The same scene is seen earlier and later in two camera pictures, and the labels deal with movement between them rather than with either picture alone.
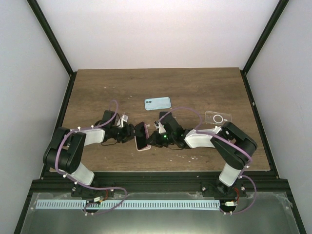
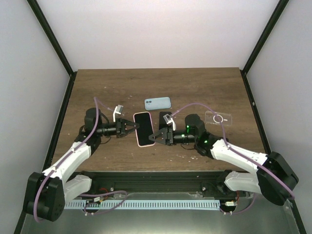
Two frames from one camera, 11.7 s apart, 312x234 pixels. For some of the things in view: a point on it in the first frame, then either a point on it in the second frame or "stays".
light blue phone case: (157, 103) stays
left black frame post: (40, 16) stays
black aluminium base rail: (158, 182) stays
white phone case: (147, 148) → (146, 128)
